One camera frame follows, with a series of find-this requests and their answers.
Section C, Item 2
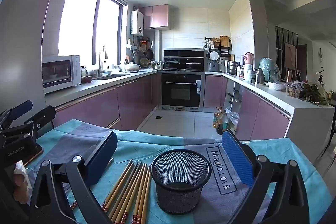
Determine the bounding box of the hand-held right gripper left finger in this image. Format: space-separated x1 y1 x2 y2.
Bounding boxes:
28 132 118 224

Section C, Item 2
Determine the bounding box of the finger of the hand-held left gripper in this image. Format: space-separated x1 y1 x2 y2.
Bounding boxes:
0 105 56 137
0 100 33 132

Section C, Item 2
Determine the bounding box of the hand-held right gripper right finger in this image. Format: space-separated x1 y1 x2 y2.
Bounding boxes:
222 130 310 224

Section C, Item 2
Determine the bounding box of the bundle of wooden chopsticks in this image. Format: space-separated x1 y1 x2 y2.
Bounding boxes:
70 159 152 224

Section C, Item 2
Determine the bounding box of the black mesh holder cup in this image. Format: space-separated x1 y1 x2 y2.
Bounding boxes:
151 149 212 215

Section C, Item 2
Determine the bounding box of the person's left hand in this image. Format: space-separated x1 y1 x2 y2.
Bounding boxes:
12 161 30 205

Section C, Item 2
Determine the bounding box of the dark cooking oil bottle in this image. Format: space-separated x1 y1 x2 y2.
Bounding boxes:
217 111 229 135

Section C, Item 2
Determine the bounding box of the clear plastic bag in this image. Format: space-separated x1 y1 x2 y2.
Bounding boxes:
228 109 240 132

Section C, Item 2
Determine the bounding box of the white microwave oven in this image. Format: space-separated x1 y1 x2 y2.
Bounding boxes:
42 55 80 94

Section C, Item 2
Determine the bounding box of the yellow cooking oil bottle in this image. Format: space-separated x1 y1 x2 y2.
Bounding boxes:
213 106 223 129

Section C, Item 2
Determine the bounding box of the pink base cabinet row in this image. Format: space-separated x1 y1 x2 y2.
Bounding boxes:
52 72 162 132
204 74 292 142

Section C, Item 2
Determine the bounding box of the teal and grey tablecloth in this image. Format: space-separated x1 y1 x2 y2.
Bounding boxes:
26 119 332 224

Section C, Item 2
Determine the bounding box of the steel sink faucet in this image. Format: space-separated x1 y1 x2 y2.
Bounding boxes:
98 53 105 78

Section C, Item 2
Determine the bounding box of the clear plastic food box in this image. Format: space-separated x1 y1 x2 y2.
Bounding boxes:
286 82 301 97

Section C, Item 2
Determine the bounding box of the black built-in oven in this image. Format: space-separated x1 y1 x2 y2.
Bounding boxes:
161 72 202 109

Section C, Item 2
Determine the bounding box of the stainless steel pot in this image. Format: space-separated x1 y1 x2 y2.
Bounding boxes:
226 61 240 75

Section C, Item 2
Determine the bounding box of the pale green kitchen appliance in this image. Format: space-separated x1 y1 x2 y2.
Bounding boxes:
259 57 279 83

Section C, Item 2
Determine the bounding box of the white casserole dish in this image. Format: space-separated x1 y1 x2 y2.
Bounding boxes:
124 62 140 73

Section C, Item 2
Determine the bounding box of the green leafy plant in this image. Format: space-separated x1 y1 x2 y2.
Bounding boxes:
299 82 329 106

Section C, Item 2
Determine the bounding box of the grey rice cooker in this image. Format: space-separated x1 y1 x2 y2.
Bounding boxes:
208 49 221 72

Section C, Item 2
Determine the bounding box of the large kitchen window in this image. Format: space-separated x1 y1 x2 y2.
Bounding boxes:
58 0 126 67

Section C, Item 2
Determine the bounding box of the dark dining chair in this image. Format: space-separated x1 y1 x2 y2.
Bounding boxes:
319 93 336 159

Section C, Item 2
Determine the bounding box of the black pot with lid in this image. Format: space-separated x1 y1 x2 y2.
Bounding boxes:
164 58 185 69
185 61 202 70

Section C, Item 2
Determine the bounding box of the wooden cutting board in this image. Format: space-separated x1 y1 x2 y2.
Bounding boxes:
220 35 231 50

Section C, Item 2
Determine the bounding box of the black range hood panel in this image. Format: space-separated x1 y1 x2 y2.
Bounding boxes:
163 48 205 71

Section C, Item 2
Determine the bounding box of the framed wall picture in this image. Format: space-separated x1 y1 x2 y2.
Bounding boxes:
285 42 297 70

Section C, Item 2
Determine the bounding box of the white wall water heater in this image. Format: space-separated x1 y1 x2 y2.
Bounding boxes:
131 10 144 35

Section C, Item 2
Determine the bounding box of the pink wall cabinet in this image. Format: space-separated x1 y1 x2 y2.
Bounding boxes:
139 5 172 30

